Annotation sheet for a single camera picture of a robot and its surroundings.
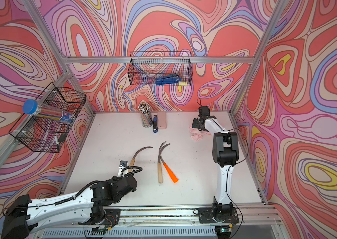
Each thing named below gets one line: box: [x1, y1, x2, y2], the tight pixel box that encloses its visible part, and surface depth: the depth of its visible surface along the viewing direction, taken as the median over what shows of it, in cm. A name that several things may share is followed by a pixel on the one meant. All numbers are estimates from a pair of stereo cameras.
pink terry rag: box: [189, 124, 212, 141], surface depth 104 cm
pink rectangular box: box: [157, 111, 167, 130], surface depth 113 cm
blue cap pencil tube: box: [22, 99, 74, 125], surface depth 66 cm
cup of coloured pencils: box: [138, 102, 154, 128], surface depth 101 cm
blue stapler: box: [152, 115, 159, 133], surface depth 112 cm
